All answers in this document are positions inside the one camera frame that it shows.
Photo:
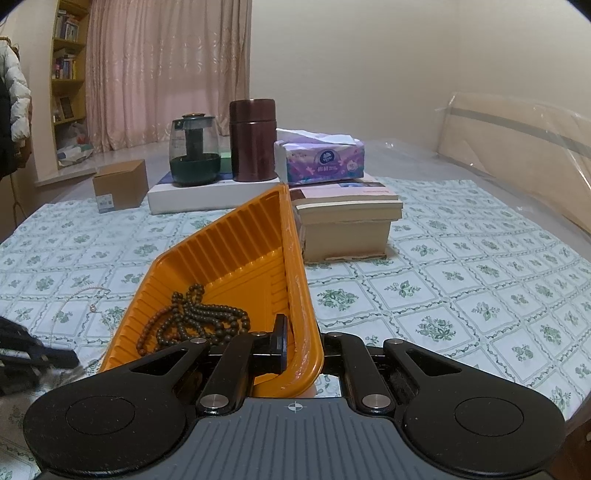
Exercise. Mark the orange plastic tray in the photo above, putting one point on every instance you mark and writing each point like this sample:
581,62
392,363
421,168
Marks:
240,249

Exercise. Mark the row of books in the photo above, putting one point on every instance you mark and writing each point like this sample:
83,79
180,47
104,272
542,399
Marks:
64,64

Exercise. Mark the glass teapot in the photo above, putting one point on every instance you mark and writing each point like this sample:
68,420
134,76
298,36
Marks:
194,170

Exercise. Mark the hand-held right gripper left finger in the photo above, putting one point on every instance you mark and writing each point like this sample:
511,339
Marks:
281,344

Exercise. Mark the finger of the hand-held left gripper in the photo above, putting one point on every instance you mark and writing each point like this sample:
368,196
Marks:
55,359

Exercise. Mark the white puffer jacket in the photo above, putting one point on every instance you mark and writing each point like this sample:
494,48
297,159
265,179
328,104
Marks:
16,92

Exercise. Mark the yellow bookshelf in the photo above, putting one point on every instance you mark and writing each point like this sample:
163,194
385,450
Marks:
82,69

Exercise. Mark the pink curtain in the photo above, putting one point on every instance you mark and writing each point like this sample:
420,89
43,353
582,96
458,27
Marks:
166,69

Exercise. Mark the small green box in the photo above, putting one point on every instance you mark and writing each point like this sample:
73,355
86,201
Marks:
225,161

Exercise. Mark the dark brown canister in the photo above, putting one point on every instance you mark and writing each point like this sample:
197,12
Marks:
254,138

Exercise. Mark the plastic bags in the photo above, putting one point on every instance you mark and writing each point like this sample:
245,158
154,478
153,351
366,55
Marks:
76,147

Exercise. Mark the purple tissue pack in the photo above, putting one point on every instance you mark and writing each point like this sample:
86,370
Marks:
318,161

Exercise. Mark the brown cardboard box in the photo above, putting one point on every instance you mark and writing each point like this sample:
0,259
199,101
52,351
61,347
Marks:
122,184

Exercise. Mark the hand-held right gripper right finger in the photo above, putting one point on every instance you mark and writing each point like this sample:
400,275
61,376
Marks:
341,350

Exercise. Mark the plastic-wrapped headboard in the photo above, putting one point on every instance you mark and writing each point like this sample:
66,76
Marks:
508,152

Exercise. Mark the stack of books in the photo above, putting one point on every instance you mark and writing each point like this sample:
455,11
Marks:
346,198

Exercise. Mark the thick beige book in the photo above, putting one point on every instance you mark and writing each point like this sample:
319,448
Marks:
346,240

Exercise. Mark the picture frame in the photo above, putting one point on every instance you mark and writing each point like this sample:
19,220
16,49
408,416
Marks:
65,108

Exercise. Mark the green floral tablecloth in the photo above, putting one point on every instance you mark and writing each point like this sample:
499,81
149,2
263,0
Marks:
461,277

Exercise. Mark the white flat box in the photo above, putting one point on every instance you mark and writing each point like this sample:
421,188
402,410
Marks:
207,196

